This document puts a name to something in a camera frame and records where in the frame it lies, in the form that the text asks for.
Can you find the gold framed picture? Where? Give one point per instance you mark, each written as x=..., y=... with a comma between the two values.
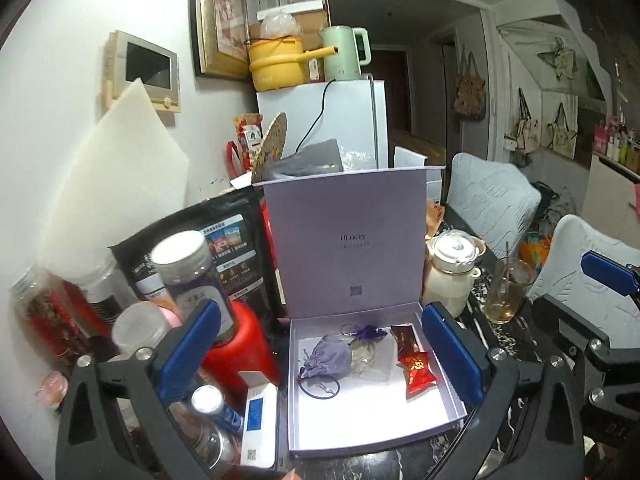
x=220, y=15

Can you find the dark purple tassel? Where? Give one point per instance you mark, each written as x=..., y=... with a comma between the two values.
x=367, y=332

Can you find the round woven fan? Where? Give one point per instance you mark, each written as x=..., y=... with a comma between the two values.
x=272, y=147

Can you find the purple gift box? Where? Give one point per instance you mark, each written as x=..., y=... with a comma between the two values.
x=345, y=240

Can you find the small dark red packet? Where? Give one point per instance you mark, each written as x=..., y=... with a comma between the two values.
x=406, y=341

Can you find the black stand-up pouch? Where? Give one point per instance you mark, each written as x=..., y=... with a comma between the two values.
x=200, y=250

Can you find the star-shaped hanging bag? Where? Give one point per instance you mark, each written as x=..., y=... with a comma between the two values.
x=557, y=62

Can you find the white foam board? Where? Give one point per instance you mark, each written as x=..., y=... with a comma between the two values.
x=115, y=175

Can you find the cream jug with clear lid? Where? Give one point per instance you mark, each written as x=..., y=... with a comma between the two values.
x=450, y=285

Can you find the row of bottles and jars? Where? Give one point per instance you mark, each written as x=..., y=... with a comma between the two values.
x=617, y=140

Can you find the small clear plastic bag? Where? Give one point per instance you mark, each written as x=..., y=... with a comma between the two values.
x=370, y=357

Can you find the cream tote bag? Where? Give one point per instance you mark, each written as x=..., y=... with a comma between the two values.
x=562, y=132
x=525, y=130

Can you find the red tin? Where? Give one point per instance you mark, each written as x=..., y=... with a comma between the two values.
x=245, y=345

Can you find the grey plastic bag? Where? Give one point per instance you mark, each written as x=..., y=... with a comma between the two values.
x=312, y=160

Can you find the white cabinet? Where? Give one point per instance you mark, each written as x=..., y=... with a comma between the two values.
x=615, y=190

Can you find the dark brown door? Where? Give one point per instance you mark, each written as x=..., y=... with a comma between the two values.
x=395, y=85

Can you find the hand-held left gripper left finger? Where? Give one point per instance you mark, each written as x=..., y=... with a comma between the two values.
x=190, y=345

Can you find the white-lid plastic bottle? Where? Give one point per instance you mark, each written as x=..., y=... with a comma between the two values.
x=140, y=325

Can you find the white box with blue label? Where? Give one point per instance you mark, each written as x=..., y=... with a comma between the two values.
x=260, y=425

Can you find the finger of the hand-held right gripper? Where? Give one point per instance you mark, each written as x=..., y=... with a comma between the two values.
x=565, y=316
x=607, y=272

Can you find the white striped bottle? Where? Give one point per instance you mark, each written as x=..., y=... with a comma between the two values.
x=102, y=285

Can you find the person's left hand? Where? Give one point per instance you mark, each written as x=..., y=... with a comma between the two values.
x=289, y=475

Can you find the glass cup with spoon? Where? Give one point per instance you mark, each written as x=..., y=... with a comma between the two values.
x=505, y=295

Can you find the red snack bag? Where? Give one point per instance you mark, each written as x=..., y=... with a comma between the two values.
x=247, y=132

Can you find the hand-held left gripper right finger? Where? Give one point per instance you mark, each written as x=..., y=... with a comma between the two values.
x=452, y=355

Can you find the white fridge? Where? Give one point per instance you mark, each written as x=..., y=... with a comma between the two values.
x=345, y=120

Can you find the cardboard box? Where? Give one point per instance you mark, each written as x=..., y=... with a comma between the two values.
x=305, y=15

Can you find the clear bottle with white cap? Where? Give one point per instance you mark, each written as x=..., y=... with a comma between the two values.
x=210, y=430

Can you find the yellow pot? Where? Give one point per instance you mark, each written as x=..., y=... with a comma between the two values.
x=277, y=62

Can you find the clear jar with grey lid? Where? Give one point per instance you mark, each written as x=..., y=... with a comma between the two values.
x=192, y=280

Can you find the blue tube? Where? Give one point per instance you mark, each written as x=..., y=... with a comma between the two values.
x=231, y=417

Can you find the green electric kettle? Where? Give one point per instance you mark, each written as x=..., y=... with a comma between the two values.
x=342, y=52

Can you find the orange patterned snack bag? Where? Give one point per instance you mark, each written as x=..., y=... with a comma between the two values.
x=432, y=215

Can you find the white carton box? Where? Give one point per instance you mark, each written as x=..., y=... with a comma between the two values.
x=410, y=160

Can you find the wall intercom screen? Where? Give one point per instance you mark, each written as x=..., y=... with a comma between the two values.
x=142, y=70

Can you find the jar with red contents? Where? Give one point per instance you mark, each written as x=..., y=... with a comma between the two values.
x=42, y=315

